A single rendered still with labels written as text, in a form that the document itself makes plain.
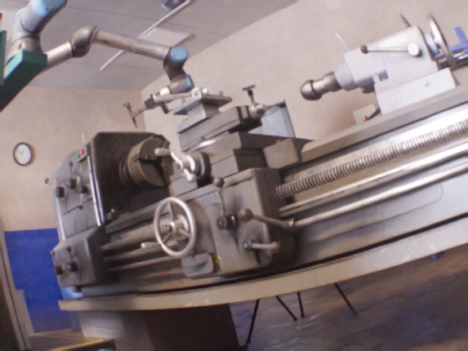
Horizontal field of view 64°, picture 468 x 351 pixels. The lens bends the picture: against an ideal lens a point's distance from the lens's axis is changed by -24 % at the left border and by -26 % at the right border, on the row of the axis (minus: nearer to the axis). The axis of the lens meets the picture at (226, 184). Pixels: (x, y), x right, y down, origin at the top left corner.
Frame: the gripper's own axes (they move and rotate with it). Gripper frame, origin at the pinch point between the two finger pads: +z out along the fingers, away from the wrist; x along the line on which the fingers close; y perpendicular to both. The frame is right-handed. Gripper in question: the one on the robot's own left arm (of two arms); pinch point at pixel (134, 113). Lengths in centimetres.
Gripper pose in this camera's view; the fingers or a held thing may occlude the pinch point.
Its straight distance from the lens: 243.1
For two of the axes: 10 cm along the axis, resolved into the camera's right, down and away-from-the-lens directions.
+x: -0.5, 1.3, -9.9
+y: -4.7, -8.8, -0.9
